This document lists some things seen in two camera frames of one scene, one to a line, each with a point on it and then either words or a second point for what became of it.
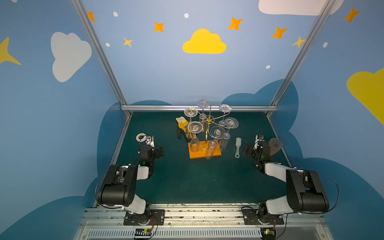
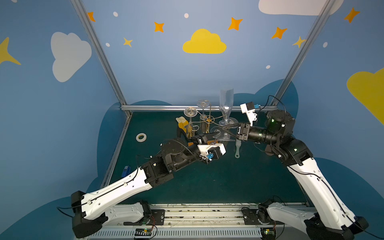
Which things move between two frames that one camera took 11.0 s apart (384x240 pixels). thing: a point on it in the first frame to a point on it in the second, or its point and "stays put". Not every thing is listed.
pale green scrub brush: x=238 y=144 stays put
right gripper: x=250 y=151 to x=243 y=132
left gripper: x=157 y=151 to x=202 y=141
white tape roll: x=141 y=137 stays put
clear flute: x=203 y=103 stays put
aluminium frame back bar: x=169 y=107 stays put
